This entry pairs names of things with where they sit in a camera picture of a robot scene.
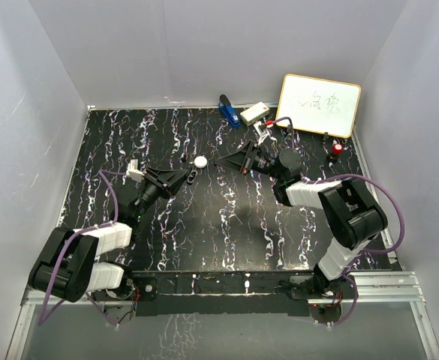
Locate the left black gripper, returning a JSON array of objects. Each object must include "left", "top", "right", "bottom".
[{"left": 134, "top": 167, "right": 189, "bottom": 220}]

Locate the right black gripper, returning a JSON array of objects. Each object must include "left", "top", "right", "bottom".
[{"left": 215, "top": 139, "right": 284, "bottom": 181}]

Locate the white earbud charging case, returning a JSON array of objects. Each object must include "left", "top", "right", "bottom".
[{"left": 194, "top": 156, "right": 208, "bottom": 169}]

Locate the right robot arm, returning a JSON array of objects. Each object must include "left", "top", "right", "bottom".
[{"left": 214, "top": 140, "right": 388, "bottom": 298}]

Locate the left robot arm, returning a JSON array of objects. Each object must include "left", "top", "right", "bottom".
[{"left": 28, "top": 167, "right": 193, "bottom": 302}]

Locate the white staple box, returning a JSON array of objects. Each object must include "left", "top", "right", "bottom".
[{"left": 240, "top": 102, "right": 269, "bottom": 126}]

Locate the blue stapler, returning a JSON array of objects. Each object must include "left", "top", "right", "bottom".
[{"left": 218, "top": 94, "right": 241, "bottom": 128}]

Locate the whiteboard left black stand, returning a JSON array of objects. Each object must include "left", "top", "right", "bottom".
[{"left": 285, "top": 124, "right": 294, "bottom": 137}]

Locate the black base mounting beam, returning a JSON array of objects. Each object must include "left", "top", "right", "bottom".
[{"left": 91, "top": 269, "right": 359, "bottom": 320}]

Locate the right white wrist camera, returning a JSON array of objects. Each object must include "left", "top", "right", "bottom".
[{"left": 253, "top": 121, "right": 273, "bottom": 146}]

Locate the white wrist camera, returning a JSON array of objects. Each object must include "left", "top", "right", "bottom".
[
  {"left": 253, "top": 121, "right": 273, "bottom": 146},
  {"left": 126, "top": 159, "right": 144, "bottom": 183}
]

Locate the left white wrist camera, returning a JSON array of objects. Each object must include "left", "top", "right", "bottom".
[{"left": 126, "top": 159, "right": 144, "bottom": 183}]

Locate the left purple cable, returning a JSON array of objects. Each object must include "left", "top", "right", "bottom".
[{"left": 38, "top": 169, "right": 128, "bottom": 327}]

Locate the purple cable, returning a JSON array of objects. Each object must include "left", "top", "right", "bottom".
[
  {"left": 266, "top": 115, "right": 407, "bottom": 326},
  {"left": 38, "top": 169, "right": 128, "bottom": 327}
]

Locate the small whiteboard yellow frame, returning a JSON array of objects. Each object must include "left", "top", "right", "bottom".
[{"left": 276, "top": 74, "right": 362, "bottom": 139}]

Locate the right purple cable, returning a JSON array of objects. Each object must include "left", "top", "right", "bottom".
[{"left": 266, "top": 115, "right": 407, "bottom": 326}]

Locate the aluminium rail frame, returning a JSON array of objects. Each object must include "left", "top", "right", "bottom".
[{"left": 5, "top": 104, "right": 439, "bottom": 360}]

